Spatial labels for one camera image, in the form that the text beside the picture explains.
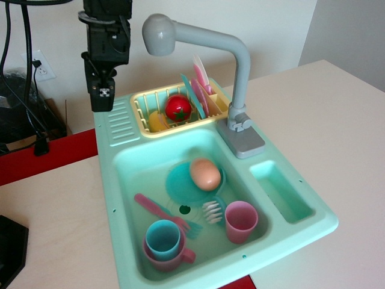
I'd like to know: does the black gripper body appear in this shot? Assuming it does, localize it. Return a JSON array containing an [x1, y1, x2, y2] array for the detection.
[[78, 0, 132, 65]]

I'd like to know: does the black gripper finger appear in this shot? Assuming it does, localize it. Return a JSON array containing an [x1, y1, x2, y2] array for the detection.
[[81, 52, 100, 93], [91, 69, 117, 112]]

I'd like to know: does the grey toy faucet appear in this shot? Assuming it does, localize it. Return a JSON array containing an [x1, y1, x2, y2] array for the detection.
[[142, 14, 265, 159]]

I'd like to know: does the yellow dish rack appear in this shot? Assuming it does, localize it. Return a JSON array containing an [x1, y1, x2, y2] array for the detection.
[[130, 81, 230, 138]]

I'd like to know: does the red toy tomato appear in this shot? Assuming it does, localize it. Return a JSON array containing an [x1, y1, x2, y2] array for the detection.
[[165, 95, 192, 122]]

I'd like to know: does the teal upright plate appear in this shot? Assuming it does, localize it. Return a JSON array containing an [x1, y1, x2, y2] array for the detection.
[[180, 73, 206, 119]]

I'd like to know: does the pink upright plate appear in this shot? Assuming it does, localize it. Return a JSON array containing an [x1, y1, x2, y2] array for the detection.
[[191, 79, 209, 117]]

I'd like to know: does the pink toy knife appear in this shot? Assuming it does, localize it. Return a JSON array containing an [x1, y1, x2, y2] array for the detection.
[[193, 54, 212, 95]]

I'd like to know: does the teal toy plate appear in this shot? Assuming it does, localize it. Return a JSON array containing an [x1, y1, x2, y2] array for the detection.
[[165, 162, 218, 207]]

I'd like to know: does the beige toy egg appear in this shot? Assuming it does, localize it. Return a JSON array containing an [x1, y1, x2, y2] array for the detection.
[[189, 158, 221, 191]]

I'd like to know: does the pink toy fork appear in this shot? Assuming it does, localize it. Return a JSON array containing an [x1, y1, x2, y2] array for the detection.
[[134, 193, 191, 233]]

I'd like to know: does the mint green toy sink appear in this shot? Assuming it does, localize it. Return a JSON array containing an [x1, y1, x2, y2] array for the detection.
[[94, 93, 338, 288]]

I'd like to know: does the teal small bowl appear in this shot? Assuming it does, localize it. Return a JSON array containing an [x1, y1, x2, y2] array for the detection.
[[217, 167, 227, 194]]

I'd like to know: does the blue toy cup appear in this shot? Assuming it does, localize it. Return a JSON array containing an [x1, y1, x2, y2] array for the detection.
[[145, 220, 181, 261]]

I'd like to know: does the teal dish brush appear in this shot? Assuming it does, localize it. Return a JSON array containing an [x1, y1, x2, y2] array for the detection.
[[202, 196, 227, 226]]

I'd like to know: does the black box corner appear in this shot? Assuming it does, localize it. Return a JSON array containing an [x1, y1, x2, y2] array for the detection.
[[1, 215, 29, 288]]

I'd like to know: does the pink toy mug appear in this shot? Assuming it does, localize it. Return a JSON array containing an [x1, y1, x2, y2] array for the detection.
[[143, 232, 196, 272]]

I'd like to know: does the pink toy cup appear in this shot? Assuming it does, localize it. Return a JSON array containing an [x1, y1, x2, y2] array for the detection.
[[224, 200, 259, 244]]

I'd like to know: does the white wall outlet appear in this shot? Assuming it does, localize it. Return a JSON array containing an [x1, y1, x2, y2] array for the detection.
[[31, 49, 56, 82]]

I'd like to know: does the black cable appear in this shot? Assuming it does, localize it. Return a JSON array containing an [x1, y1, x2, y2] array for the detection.
[[0, 0, 49, 139]]

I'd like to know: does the black cable plug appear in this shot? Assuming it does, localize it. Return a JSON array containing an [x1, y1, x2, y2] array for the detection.
[[34, 137, 49, 157]]

